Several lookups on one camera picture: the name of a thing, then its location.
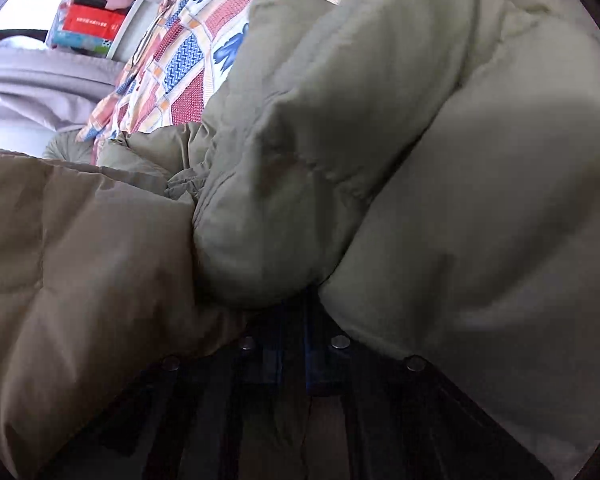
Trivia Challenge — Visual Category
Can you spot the grey curtain left panel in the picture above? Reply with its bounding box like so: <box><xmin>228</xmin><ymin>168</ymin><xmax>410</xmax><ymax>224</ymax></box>
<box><xmin>0</xmin><ymin>47</ymin><xmax>124</xmax><ymax>132</ymax></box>

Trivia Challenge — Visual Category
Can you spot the olive green puffer jacket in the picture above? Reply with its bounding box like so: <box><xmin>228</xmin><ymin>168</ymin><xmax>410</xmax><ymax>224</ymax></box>
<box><xmin>0</xmin><ymin>0</ymin><xmax>600</xmax><ymax>479</ymax></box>

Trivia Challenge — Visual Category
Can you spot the leaf patterned patchwork bedspread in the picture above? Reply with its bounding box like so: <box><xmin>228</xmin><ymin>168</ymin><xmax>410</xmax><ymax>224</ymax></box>
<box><xmin>76</xmin><ymin>0</ymin><xmax>340</xmax><ymax>156</ymax></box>

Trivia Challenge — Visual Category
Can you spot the red box on windowsill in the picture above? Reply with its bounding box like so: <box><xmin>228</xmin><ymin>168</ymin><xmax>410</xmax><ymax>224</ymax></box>
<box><xmin>62</xmin><ymin>3</ymin><xmax>125</xmax><ymax>40</ymax></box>

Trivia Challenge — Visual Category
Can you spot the teal box on windowsill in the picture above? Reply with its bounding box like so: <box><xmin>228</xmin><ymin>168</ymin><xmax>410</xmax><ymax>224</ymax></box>
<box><xmin>45</xmin><ymin>3</ymin><xmax>114</xmax><ymax>56</ymax></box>

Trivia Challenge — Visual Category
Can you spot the round grey-green pleated cushion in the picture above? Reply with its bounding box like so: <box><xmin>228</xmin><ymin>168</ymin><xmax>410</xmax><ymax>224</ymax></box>
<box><xmin>42</xmin><ymin>130</ymin><xmax>94</xmax><ymax>165</ymax></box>

